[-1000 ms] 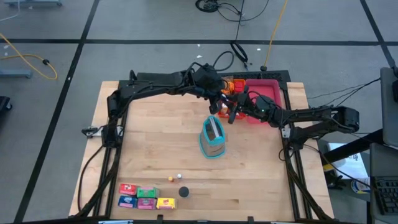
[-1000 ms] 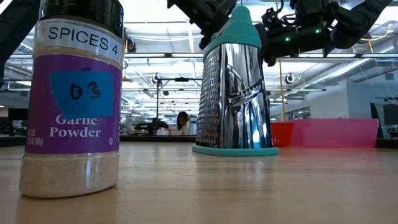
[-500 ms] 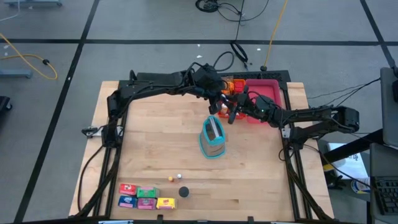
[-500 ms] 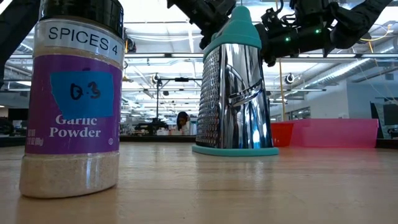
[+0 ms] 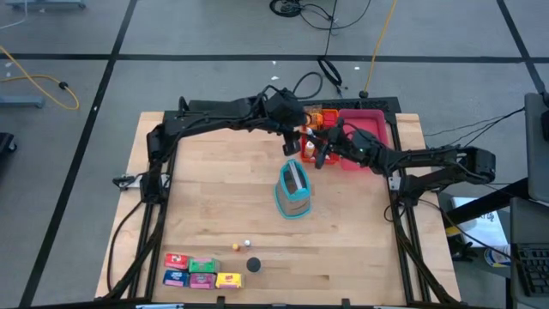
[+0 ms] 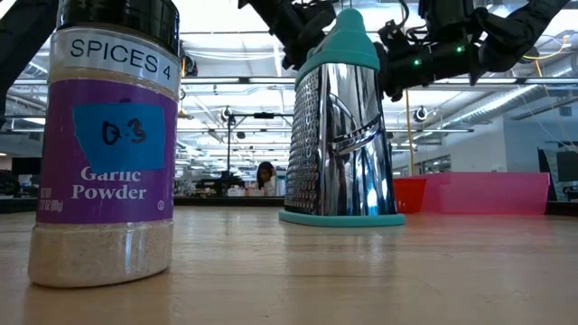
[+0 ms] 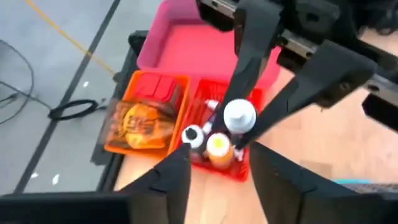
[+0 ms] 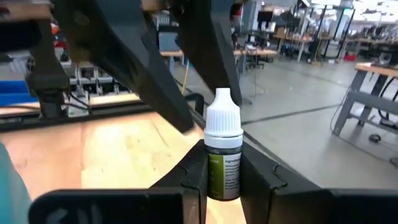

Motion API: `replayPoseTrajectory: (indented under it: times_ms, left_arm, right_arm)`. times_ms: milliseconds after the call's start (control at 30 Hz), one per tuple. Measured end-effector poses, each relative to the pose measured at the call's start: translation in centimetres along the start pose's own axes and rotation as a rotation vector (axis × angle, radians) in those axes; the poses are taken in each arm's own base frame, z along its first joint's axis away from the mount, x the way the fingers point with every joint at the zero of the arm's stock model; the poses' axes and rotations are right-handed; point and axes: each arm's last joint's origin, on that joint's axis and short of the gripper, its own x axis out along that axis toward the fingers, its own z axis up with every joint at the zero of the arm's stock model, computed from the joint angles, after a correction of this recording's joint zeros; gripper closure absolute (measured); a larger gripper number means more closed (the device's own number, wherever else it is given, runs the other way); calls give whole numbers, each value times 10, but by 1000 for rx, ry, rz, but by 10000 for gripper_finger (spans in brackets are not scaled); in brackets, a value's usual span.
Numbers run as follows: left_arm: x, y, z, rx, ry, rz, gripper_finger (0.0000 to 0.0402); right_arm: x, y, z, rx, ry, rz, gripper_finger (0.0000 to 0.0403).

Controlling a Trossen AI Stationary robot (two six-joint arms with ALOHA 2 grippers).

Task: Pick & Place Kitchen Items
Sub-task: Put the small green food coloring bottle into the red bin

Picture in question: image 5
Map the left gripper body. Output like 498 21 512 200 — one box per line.
262 88 308 135

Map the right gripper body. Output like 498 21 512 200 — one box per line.
315 118 385 171

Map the red container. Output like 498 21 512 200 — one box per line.
322 109 340 129

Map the teal and steel box grater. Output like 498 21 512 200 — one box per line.
273 159 313 221

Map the small green cereal box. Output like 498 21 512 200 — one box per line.
188 257 221 275

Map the small yellow cereal box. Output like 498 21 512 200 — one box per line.
214 271 244 289

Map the small pink cereal box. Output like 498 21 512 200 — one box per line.
189 272 217 290

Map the orange plastic basket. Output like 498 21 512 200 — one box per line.
300 107 341 133

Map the red plastic mesh basket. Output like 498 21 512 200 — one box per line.
299 131 342 166

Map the pink plastic tray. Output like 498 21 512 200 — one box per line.
337 108 390 172

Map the black perforated plate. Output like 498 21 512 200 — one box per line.
299 96 402 116

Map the black flat panel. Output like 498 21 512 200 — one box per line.
187 99 258 113

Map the black stand bar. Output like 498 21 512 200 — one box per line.
445 176 529 227

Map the white paper sheet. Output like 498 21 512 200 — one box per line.
449 196 510 249

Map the small red cereal box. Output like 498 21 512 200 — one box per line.
164 252 190 270

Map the small blue cereal box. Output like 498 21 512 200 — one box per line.
162 270 190 288

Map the round printed sticker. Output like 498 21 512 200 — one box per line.
483 245 512 269

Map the grey desk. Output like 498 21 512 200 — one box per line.
509 196 549 309

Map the black keyboard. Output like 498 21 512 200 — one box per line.
513 242 549 298

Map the grey cart leg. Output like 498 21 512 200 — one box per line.
0 94 45 109

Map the grey cart base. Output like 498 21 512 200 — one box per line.
4 0 87 11

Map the black chair base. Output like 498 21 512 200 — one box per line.
0 131 18 167

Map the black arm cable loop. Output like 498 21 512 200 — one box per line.
291 70 324 100

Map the looped black floor cable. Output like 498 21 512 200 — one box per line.
317 0 349 99

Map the long yellow floor cable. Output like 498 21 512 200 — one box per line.
363 0 399 96

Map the coiled black floor cable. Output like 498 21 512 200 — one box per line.
268 0 373 32

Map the yellow floor cable with plug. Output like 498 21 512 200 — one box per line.
0 45 81 111

